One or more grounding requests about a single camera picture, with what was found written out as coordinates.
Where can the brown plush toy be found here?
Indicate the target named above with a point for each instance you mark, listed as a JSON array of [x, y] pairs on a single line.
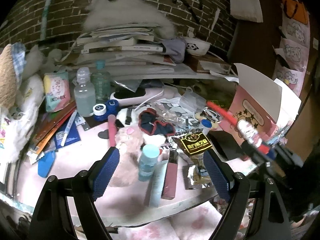
[[12, 66]]

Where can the white plush toy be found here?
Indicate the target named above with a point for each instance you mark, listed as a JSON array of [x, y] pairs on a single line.
[[18, 123]]

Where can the red white toy stick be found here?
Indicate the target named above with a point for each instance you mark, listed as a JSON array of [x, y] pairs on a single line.
[[248, 132]]

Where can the white pink power strip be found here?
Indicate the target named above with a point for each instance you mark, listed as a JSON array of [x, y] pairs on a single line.
[[126, 97]]

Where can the clear plastic bag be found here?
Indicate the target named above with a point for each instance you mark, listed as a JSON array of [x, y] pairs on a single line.
[[192, 102]]

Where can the stack of books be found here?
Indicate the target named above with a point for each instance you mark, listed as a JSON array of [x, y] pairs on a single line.
[[130, 49]]

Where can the navy red plush costume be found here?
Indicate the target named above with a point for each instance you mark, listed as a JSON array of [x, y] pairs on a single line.
[[150, 124]]

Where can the pink desk mat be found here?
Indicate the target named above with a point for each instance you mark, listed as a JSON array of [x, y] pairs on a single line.
[[126, 199]]

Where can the light blue cream tube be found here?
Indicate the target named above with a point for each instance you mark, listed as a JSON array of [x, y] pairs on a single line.
[[158, 183]]

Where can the pink cylindrical tube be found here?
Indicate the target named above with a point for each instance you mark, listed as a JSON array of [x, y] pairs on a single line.
[[112, 130]]

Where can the green bottle teal cap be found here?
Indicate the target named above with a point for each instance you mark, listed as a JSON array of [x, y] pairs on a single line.
[[101, 80]]

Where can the black gold snack packet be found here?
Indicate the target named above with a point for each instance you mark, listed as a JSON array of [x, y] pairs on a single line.
[[194, 143]]

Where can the blue cap white jar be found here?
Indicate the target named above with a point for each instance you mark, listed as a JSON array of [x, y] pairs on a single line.
[[206, 126]]

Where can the blue white contact lens case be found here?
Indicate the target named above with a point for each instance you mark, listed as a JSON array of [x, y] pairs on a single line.
[[101, 111]]

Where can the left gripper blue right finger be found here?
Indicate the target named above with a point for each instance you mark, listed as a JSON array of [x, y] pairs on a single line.
[[214, 167]]

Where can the clear bottle white cap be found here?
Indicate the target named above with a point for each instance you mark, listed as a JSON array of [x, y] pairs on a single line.
[[84, 93]]

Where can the white panda bowl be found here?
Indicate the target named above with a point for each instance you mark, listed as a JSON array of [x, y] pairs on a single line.
[[196, 46]]

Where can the Kotex pad pack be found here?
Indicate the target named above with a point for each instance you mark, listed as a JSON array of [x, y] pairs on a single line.
[[56, 88]]

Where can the pink cartoon cardboard box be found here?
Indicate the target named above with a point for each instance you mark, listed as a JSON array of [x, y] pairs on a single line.
[[268, 105]]

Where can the light blue small bottle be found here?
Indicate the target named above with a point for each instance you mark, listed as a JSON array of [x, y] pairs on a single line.
[[147, 162]]

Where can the purple cloth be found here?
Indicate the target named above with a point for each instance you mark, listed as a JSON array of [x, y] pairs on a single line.
[[175, 49]]

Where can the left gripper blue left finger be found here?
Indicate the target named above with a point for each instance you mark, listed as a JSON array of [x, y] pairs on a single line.
[[103, 171]]

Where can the white fluffy fur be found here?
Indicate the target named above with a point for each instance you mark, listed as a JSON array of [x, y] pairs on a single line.
[[105, 13]]

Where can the hanging paper bag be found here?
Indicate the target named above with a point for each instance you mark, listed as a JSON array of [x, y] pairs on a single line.
[[249, 10]]

